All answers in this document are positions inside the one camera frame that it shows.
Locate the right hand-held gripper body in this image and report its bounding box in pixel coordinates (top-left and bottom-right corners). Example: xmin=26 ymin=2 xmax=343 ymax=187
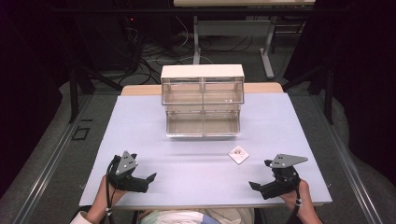
xmin=261 ymin=153 xmax=309 ymax=201

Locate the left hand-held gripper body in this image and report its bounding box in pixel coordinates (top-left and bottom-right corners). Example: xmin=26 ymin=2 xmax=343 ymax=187
xmin=106 ymin=150 xmax=150 ymax=194

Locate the person's right hand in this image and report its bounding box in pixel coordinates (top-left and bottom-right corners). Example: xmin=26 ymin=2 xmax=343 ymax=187
xmin=278 ymin=179 xmax=313 ymax=217

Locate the person's left hand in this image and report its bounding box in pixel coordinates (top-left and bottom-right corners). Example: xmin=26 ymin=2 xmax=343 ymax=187
xmin=91 ymin=175 xmax=129 ymax=217

